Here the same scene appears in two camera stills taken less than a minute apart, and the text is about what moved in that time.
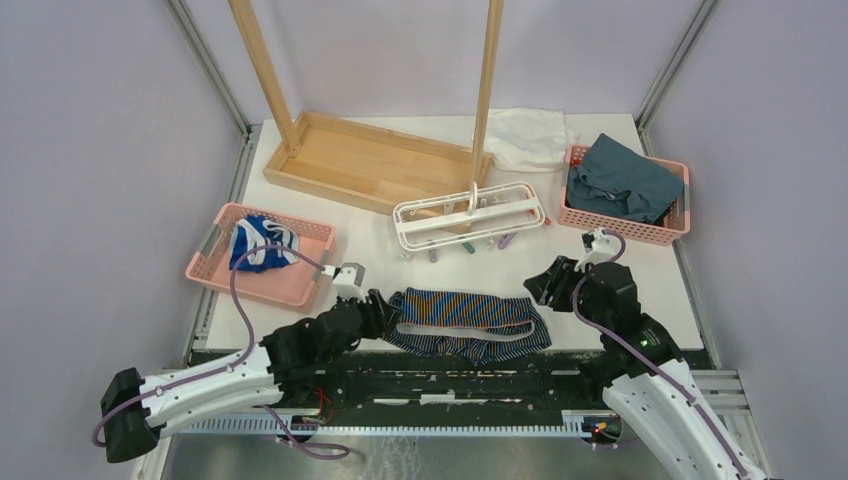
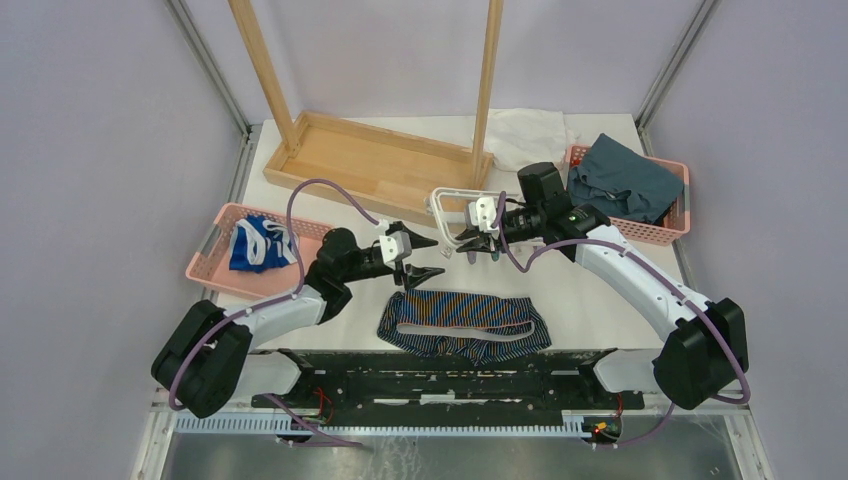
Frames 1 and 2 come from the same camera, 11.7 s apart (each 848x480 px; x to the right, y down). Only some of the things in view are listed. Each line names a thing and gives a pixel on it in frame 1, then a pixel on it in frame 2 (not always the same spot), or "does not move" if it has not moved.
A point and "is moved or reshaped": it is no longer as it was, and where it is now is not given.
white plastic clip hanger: x=478 y=211 is moved or reshaped
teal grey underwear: x=615 y=178 does not move
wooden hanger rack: x=367 y=166 does not move
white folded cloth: x=527 y=140 does not move
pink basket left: x=291 y=283 does not move
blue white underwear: x=254 y=230 does not move
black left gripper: x=381 y=317 → x=414 y=274
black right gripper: x=552 y=281 → x=479 y=245
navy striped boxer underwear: x=479 y=326 does not move
